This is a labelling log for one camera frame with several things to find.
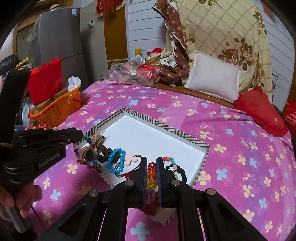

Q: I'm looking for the brown cardboard box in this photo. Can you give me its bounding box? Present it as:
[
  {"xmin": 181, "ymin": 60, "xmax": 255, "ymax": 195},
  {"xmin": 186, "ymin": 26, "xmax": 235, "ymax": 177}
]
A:
[
  {"xmin": 35, "ymin": 98, "xmax": 54, "ymax": 112},
  {"xmin": 52, "ymin": 87, "xmax": 70, "ymax": 100}
]

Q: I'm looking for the red hat plush doll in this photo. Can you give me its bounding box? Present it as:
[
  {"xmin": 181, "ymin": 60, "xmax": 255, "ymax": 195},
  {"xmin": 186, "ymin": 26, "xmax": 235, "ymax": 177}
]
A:
[{"xmin": 146, "ymin": 47, "xmax": 166, "ymax": 64}]

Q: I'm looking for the white pillow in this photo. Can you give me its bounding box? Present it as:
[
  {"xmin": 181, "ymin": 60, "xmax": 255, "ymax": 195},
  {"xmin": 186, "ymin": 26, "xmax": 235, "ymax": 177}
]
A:
[{"xmin": 184, "ymin": 50, "xmax": 243, "ymax": 103}]

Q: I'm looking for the orange plastic basket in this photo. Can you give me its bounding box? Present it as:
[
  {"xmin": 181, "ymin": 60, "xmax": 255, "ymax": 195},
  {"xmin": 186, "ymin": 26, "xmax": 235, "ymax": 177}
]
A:
[{"xmin": 28, "ymin": 85, "xmax": 82, "ymax": 128}]

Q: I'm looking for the grey refrigerator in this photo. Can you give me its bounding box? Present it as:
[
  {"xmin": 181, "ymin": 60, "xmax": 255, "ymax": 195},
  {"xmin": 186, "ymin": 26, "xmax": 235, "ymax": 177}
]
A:
[{"xmin": 32, "ymin": 6, "xmax": 89, "ymax": 86}]

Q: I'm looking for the red fringed banner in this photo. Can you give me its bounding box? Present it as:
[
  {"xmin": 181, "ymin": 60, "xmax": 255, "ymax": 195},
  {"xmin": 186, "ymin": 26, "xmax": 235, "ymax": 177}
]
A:
[{"xmin": 96, "ymin": 0, "xmax": 126, "ymax": 16}]

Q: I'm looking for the orange bead bracelet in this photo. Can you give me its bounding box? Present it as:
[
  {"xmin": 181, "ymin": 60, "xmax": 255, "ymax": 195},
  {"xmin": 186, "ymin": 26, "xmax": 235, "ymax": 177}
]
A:
[{"xmin": 146, "ymin": 162, "xmax": 159, "ymax": 193}]

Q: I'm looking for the red bow hair clip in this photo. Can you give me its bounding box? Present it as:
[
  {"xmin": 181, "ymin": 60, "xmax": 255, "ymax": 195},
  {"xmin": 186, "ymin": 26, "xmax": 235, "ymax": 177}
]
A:
[{"xmin": 138, "ymin": 190, "xmax": 162, "ymax": 217}]

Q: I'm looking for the multicolour bead bracelet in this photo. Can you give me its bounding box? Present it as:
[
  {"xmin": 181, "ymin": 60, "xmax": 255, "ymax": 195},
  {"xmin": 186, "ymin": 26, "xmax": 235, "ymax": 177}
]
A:
[{"xmin": 73, "ymin": 134, "xmax": 99, "ymax": 166}]

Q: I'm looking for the brown leopard bow scrunchie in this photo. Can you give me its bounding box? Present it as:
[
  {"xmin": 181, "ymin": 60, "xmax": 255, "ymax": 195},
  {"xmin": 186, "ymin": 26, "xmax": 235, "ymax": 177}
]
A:
[{"xmin": 80, "ymin": 134, "xmax": 116, "ymax": 173}]

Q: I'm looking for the black cable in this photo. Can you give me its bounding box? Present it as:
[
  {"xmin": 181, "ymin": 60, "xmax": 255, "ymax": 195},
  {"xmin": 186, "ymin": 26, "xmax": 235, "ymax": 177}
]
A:
[{"xmin": 31, "ymin": 203, "xmax": 48, "ymax": 234}]

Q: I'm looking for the cream floral quilt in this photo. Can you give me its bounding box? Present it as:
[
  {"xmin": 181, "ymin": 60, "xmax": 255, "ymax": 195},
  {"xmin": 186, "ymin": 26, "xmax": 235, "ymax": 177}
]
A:
[{"xmin": 172, "ymin": 0, "xmax": 275, "ymax": 102}]

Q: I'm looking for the red frilled cushion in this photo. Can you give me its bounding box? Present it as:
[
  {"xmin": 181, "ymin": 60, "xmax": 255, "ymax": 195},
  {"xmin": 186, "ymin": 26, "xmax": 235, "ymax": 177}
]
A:
[{"xmin": 234, "ymin": 88, "xmax": 288, "ymax": 137}]

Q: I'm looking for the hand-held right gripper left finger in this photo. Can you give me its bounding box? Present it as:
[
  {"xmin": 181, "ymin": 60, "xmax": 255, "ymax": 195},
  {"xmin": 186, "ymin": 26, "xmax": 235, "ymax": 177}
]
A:
[{"xmin": 38, "ymin": 156, "xmax": 148, "ymax": 241}]

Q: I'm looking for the white crumpled plastic bag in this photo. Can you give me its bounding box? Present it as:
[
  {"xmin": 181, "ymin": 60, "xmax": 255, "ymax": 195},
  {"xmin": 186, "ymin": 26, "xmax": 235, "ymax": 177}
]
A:
[{"xmin": 68, "ymin": 76, "xmax": 82, "ymax": 91}]

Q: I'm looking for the person's left hand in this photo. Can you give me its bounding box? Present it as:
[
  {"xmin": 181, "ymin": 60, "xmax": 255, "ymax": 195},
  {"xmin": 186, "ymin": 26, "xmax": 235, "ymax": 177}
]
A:
[{"xmin": 0, "ymin": 178, "xmax": 43, "ymax": 219}]

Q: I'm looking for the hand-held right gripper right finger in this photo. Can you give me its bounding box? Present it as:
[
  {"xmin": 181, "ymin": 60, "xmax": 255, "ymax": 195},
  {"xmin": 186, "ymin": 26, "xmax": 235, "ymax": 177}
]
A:
[{"xmin": 156, "ymin": 157, "xmax": 262, "ymax": 241}]

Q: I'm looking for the blue bead bracelet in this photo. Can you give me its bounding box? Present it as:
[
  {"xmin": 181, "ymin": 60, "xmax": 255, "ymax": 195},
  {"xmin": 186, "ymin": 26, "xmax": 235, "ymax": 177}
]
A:
[{"xmin": 106, "ymin": 148, "xmax": 126, "ymax": 174}]

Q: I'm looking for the brown patterned quilt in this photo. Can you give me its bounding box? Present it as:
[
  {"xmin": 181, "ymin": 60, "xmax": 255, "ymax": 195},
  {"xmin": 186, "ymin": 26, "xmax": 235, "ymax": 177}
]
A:
[{"xmin": 153, "ymin": 0, "xmax": 197, "ymax": 87}]

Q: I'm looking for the bamboo bed mat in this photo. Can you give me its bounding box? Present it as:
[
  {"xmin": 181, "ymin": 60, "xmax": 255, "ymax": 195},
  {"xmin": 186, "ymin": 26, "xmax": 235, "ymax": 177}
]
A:
[{"xmin": 151, "ymin": 81, "xmax": 235, "ymax": 109}]

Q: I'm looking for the striped box with white inside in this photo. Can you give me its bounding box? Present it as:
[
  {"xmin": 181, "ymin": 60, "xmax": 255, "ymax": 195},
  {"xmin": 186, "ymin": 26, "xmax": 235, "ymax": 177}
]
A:
[{"xmin": 79, "ymin": 107, "xmax": 210, "ymax": 226}]

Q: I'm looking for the black hair tie loop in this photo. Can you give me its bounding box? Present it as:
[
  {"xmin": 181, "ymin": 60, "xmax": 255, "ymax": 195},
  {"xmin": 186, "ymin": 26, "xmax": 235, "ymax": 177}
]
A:
[{"xmin": 115, "ymin": 153, "xmax": 142, "ymax": 178}]

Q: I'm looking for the red shiny packet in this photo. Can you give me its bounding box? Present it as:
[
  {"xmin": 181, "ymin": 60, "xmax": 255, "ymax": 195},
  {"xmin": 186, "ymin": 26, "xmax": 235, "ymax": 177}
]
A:
[{"xmin": 136, "ymin": 64, "xmax": 161, "ymax": 84}]

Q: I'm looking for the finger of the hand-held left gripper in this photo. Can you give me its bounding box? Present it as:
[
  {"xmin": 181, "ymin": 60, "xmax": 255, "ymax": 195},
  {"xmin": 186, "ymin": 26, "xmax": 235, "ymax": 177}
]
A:
[
  {"xmin": 16, "ymin": 137, "xmax": 68, "ymax": 153},
  {"xmin": 14, "ymin": 127, "xmax": 84, "ymax": 143}
]

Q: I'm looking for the red paper bag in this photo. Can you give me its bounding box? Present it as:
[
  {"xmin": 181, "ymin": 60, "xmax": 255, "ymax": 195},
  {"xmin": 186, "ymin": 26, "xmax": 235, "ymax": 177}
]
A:
[{"xmin": 283, "ymin": 100, "xmax": 296, "ymax": 130}]

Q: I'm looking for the red gift bag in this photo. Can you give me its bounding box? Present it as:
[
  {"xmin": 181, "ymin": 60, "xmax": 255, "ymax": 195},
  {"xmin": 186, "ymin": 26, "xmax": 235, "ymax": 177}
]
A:
[{"xmin": 27, "ymin": 58, "xmax": 63, "ymax": 105}]

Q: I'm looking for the clear plastic bag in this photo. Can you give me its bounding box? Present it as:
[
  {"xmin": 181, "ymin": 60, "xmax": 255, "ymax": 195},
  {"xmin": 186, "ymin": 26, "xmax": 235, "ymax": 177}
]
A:
[{"xmin": 105, "ymin": 56, "xmax": 148, "ymax": 87}]

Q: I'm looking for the pink flowered blanket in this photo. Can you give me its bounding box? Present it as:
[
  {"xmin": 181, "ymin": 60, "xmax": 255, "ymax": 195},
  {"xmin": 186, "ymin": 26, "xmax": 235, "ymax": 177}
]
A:
[{"xmin": 14, "ymin": 81, "xmax": 296, "ymax": 241}]

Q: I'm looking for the wooden door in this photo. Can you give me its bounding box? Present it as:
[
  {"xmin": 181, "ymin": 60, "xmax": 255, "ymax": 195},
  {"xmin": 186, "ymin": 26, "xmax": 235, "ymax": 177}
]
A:
[{"xmin": 103, "ymin": 7, "xmax": 129, "ymax": 62}]

